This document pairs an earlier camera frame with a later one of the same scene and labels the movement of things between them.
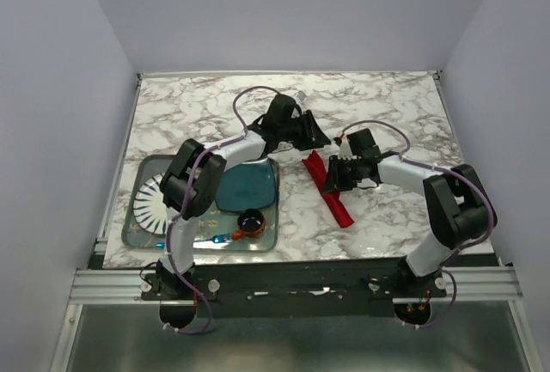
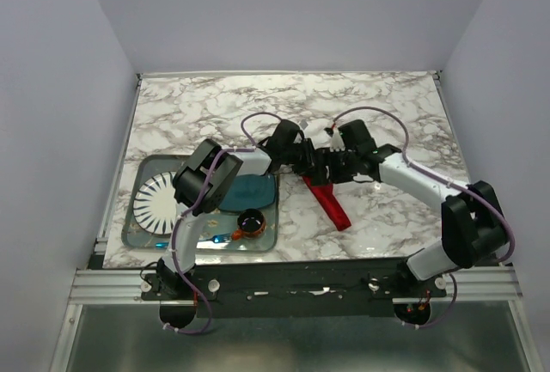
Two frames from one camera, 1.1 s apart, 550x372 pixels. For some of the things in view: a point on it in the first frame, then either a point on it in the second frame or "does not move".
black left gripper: [317, 137] → [307, 166]
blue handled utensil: [217, 239] does not move
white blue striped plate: [149, 210] does not move
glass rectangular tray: [213, 228] does not move
